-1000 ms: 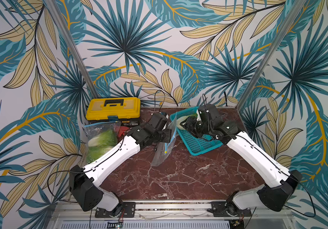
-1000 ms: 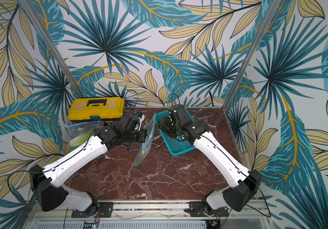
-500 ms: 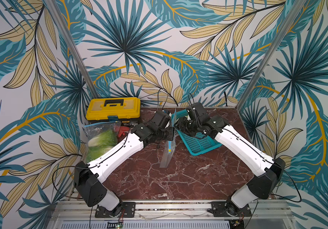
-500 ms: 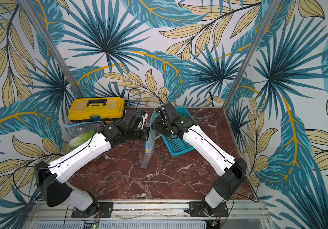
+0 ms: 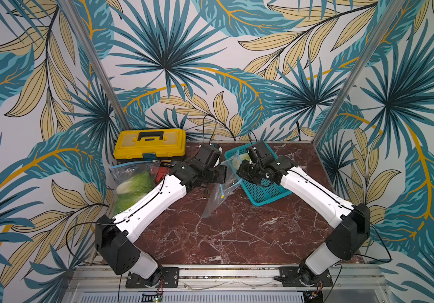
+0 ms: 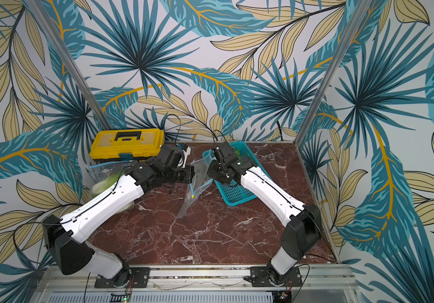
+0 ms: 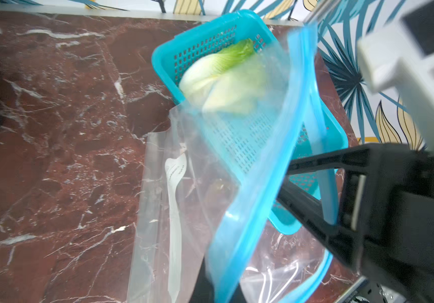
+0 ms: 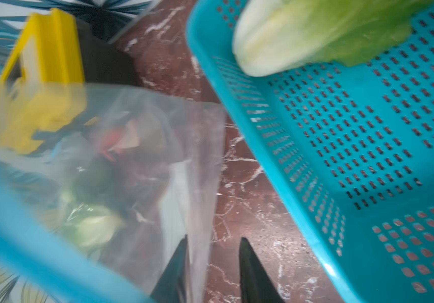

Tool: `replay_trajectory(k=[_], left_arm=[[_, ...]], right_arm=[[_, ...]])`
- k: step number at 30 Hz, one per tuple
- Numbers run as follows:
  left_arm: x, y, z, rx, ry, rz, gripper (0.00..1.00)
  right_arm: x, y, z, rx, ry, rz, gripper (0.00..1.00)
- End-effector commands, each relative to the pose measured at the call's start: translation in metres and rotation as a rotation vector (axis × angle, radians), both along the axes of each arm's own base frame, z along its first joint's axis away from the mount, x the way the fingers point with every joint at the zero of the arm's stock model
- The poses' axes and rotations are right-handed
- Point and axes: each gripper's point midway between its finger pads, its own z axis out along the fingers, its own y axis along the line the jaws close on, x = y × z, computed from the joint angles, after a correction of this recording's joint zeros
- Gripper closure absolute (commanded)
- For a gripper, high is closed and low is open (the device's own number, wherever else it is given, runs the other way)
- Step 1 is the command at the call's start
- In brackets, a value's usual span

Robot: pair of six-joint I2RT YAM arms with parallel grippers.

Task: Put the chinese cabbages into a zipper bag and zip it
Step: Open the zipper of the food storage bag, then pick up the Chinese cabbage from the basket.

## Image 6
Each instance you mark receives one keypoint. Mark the left aluminium corner post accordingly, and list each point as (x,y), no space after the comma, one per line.
(55,38)

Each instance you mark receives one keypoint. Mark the right aluminium corner post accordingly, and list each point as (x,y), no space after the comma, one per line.
(341,49)

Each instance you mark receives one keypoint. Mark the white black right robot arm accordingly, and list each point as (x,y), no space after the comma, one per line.
(302,223)

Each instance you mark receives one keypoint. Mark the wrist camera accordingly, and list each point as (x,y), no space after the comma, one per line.
(174,155)
(224,153)

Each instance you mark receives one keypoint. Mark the aluminium corner post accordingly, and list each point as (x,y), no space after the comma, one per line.
(55,38)
(341,49)

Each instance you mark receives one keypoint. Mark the clear zipper bag blue seal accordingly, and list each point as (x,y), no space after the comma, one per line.
(114,188)

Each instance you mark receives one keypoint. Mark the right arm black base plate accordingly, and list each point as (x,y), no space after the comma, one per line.
(266,276)

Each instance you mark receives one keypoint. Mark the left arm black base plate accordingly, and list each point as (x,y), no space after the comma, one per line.
(133,278)

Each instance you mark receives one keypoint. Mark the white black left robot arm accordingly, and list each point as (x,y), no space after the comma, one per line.
(66,238)

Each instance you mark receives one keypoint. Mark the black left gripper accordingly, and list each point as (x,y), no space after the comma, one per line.
(189,174)

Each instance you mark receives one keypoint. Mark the teal plastic basket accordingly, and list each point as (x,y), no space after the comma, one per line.
(258,182)

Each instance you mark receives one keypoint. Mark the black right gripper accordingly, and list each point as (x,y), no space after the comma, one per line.
(220,173)

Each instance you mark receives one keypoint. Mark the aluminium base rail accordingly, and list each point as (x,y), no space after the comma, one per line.
(205,283)

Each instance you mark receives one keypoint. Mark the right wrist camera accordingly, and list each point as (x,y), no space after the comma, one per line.
(224,153)

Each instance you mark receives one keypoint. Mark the chinese cabbage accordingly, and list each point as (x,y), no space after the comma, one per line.
(103,185)
(237,151)

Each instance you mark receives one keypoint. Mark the chinese cabbage front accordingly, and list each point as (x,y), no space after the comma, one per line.
(103,185)

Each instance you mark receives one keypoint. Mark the chinese cabbage back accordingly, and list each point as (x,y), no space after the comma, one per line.
(237,151)

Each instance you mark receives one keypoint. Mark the yellow black plastic toolbox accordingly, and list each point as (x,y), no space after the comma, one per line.
(127,144)

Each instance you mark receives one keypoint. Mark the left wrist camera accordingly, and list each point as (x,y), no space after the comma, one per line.
(174,155)

